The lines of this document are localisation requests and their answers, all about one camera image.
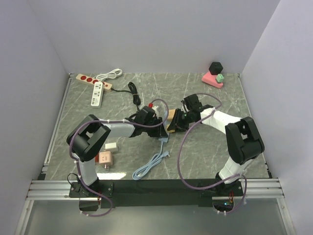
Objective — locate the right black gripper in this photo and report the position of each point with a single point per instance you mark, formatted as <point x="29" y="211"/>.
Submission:
<point x="176" y="119"/>

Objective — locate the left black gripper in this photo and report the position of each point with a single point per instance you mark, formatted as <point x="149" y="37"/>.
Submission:
<point x="159" y="132"/>

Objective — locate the blue power strip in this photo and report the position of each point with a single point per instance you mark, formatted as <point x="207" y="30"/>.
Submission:
<point x="154" y="161"/>

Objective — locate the white charger plug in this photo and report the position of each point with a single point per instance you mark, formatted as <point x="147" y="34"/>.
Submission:
<point x="112" y="147"/>

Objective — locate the beige pink cube adapter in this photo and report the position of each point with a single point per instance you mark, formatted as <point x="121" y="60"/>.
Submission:
<point x="104" y="159"/>

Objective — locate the beige red power strip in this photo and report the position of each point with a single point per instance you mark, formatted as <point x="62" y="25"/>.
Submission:
<point x="107" y="87"/>

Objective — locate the orange cube adapter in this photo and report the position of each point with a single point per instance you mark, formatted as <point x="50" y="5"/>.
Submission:
<point x="171" y="114"/>

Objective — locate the yellow plug adapter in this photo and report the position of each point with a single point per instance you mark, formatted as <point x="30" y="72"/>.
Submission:
<point x="169" y="130"/>

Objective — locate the white usb power strip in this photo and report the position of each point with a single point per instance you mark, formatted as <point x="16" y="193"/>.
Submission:
<point x="97" y="95"/>

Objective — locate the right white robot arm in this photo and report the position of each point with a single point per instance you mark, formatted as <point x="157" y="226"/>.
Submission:
<point x="244" y="142"/>

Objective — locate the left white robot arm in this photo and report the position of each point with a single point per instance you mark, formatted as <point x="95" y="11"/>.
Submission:
<point x="87" y="139"/>

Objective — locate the green plug adapter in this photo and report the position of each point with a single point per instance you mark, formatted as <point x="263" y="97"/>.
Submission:
<point x="219" y="78"/>

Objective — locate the pink power strip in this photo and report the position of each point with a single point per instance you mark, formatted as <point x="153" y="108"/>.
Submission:
<point x="210" y="79"/>

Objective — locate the black cube adapter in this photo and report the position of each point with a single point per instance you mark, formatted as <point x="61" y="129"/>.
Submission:
<point x="215" y="68"/>

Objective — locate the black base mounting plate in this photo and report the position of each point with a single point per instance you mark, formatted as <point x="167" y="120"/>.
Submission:
<point x="170" y="192"/>

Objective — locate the aluminium rail frame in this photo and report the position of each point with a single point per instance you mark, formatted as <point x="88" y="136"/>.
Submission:
<point x="52" y="212"/>

